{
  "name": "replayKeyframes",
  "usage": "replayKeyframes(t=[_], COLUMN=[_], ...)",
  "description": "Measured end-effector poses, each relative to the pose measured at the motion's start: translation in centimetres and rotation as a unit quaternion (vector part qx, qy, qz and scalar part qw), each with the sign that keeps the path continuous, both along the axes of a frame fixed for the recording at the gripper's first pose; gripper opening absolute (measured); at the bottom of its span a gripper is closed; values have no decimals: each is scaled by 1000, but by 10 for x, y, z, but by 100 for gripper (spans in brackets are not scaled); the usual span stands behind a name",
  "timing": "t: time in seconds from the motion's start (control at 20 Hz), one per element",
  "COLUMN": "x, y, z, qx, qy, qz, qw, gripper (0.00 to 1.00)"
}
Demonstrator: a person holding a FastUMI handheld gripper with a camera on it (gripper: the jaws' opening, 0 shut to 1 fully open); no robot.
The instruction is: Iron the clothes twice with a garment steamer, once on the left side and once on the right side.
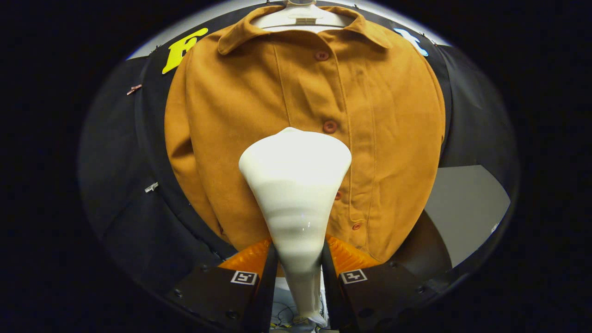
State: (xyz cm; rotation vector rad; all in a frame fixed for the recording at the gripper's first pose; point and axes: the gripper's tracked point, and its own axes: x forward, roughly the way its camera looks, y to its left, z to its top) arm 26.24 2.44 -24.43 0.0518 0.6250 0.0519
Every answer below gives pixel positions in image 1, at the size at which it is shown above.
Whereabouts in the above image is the orange button-up shirt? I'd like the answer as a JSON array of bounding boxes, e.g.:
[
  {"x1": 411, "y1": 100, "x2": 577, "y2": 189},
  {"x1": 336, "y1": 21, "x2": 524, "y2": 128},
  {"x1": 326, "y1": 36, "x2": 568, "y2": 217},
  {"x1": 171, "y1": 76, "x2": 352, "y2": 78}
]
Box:
[{"x1": 164, "y1": 5, "x2": 446, "y2": 265}]

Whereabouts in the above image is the white mannequin torso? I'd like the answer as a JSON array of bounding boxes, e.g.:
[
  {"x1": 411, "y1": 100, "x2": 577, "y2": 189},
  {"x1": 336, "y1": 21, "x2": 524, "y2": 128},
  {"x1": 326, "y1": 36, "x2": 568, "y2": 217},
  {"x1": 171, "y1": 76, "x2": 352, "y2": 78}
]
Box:
[{"x1": 251, "y1": 0, "x2": 353, "y2": 34}]

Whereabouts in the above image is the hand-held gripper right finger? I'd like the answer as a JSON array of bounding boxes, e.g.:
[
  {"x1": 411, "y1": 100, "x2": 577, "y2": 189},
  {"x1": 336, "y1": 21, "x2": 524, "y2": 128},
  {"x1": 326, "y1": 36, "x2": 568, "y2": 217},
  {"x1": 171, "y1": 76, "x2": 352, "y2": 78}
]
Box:
[{"x1": 320, "y1": 235, "x2": 438, "y2": 331}]

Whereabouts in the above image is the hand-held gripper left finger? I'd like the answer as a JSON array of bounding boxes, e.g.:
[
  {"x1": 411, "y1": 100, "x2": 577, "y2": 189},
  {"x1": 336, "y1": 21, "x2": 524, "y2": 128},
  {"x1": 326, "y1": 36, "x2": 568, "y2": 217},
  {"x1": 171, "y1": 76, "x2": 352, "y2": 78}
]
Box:
[{"x1": 166, "y1": 238, "x2": 279, "y2": 333}]

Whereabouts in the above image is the white garment steamer head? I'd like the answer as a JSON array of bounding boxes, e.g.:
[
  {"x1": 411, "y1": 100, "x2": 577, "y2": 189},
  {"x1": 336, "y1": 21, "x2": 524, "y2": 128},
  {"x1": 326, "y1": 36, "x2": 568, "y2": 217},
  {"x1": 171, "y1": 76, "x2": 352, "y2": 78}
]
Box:
[{"x1": 238, "y1": 127, "x2": 352, "y2": 327}]

